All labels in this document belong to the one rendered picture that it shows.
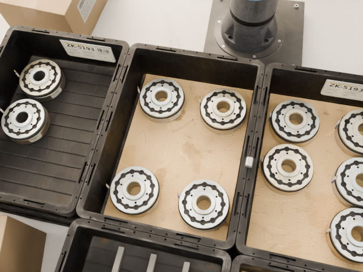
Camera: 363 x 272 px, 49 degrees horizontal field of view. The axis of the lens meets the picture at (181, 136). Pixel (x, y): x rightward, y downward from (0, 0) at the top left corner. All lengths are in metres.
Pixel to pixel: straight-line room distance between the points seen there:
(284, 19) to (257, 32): 0.15
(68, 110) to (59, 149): 0.10
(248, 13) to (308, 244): 0.55
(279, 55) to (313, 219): 0.46
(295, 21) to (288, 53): 0.11
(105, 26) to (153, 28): 0.15
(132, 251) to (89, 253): 0.09
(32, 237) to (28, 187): 0.11
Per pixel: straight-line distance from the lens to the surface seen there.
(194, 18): 1.23
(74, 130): 0.95
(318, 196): 0.86
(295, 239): 0.83
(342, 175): 0.86
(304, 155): 0.86
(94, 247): 0.85
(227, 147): 0.87
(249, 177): 0.75
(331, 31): 1.24
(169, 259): 0.82
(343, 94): 0.92
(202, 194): 0.80
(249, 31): 1.05
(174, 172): 0.86
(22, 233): 0.92
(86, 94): 0.98
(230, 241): 0.72
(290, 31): 1.16
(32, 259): 0.98
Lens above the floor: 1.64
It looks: 66 degrees down
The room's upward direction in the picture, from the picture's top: 11 degrees counter-clockwise
